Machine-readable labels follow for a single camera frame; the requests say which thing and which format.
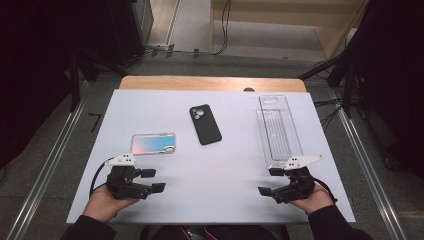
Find hand-held gripper cable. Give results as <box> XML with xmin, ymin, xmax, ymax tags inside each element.
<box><xmin>313</xmin><ymin>177</ymin><xmax>338</xmax><ymax>204</ymax></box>
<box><xmin>89</xmin><ymin>159</ymin><xmax>116</xmax><ymax>199</ymax></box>

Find light wooden shelf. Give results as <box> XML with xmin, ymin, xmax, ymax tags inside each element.
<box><xmin>209</xmin><ymin>0</ymin><xmax>368</xmax><ymax>61</ymax></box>

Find white board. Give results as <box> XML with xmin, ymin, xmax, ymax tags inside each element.
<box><xmin>65</xmin><ymin>88</ymin><xmax>356</xmax><ymax>224</ymax></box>

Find clear plastic tray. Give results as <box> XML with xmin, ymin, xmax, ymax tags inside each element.
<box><xmin>255</xmin><ymin>94</ymin><xmax>305</xmax><ymax>169</ymax></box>

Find hanging black cable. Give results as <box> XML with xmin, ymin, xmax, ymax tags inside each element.
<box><xmin>213</xmin><ymin>0</ymin><xmax>233</xmax><ymax>56</ymax></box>

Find left hand-held gripper cable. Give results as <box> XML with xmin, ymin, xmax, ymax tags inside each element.
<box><xmin>89</xmin><ymin>159</ymin><xmax>116</xmax><ymax>199</ymax></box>

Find dark cabinet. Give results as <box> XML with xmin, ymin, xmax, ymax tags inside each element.
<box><xmin>106</xmin><ymin>0</ymin><xmax>155</xmax><ymax>66</ymax></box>

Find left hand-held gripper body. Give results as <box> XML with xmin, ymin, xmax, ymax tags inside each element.
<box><xmin>105</xmin><ymin>153</ymin><xmax>155</xmax><ymax>201</ymax></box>

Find black metal stand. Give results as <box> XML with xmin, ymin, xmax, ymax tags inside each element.
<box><xmin>298</xmin><ymin>53</ymin><xmax>358</xmax><ymax>118</ymax></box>
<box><xmin>68</xmin><ymin>49</ymin><xmax>128</xmax><ymax>113</ymax></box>

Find black phone case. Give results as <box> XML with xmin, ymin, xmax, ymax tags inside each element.
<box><xmin>189</xmin><ymin>103</ymin><xmax>223</xmax><ymax>146</ymax></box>

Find aluminium floor rail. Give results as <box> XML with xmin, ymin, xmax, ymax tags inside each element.
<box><xmin>6</xmin><ymin>99</ymin><xmax>88</xmax><ymax>240</ymax></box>
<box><xmin>336</xmin><ymin>106</ymin><xmax>409</xmax><ymax>240</ymax></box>

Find right hand-held gripper cable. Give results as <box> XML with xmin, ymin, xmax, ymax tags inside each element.
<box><xmin>313</xmin><ymin>177</ymin><xmax>338</xmax><ymax>204</ymax></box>

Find iridescent phone case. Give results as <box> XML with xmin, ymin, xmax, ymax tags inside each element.
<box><xmin>130</xmin><ymin>132</ymin><xmax>177</xmax><ymax>156</ymax></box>

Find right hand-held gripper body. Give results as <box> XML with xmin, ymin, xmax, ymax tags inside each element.
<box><xmin>270</xmin><ymin>154</ymin><xmax>325</xmax><ymax>205</ymax></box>

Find black floor cables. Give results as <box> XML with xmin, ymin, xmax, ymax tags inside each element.
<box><xmin>313</xmin><ymin>98</ymin><xmax>348</xmax><ymax>131</ymax></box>

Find person's right hand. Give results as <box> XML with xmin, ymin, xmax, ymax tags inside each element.
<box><xmin>289</xmin><ymin>182</ymin><xmax>335</xmax><ymax>216</ymax></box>

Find wooden table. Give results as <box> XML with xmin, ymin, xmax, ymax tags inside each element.
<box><xmin>118</xmin><ymin>75</ymin><xmax>308</xmax><ymax>93</ymax></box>

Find person's left hand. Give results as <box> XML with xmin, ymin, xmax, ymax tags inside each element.
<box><xmin>82</xmin><ymin>184</ymin><xmax>141</xmax><ymax>224</ymax></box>

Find dark curtain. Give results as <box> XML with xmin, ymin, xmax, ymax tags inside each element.
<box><xmin>0</xmin><ymin>0</ymin><xmax>111</xmax><ymax>168</ymax></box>
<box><xmin>346</xmin><ymin>0</ymin><xmax>424</xmax><ymax>178</ymax></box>

